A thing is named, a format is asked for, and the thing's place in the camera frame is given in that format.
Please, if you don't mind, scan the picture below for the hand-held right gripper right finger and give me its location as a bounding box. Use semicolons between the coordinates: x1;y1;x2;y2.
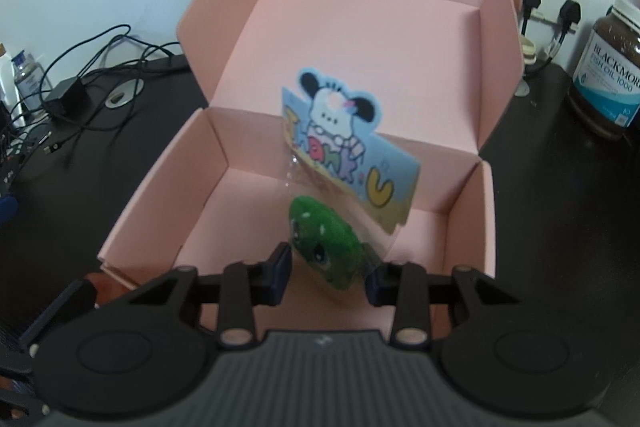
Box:
364;261;521;348

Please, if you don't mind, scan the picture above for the black adapter cable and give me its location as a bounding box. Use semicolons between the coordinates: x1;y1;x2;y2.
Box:
10;24;188;170

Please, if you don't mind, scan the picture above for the black power adapter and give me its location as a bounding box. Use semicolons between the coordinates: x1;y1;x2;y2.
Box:
44;77;91;120

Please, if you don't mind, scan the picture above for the red plastic comb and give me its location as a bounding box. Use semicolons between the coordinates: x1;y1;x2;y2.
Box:
82;272;136;308

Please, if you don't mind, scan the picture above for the black desktop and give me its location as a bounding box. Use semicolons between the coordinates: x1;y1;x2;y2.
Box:
0;52;640;427

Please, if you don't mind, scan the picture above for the packaged green plush toy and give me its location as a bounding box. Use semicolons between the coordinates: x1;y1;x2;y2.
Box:
281;67;421;305

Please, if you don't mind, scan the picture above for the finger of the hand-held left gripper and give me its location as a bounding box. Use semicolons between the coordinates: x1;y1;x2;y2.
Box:
20;279;98;356

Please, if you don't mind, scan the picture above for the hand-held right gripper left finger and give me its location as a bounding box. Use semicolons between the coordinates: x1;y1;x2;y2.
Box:
127;243;293;350

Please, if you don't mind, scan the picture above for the pink cardboard box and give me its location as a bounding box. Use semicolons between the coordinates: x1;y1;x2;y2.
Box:
97;0;526;343

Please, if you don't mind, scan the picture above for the brown supplement bottle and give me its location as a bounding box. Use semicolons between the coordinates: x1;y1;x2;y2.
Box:
567;0;640;142

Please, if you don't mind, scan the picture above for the clear plastic water bottle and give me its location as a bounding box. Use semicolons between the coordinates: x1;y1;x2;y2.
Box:
11;52;41;128

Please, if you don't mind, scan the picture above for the white squeeze tube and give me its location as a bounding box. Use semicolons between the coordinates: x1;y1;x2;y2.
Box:
0;43;18;118

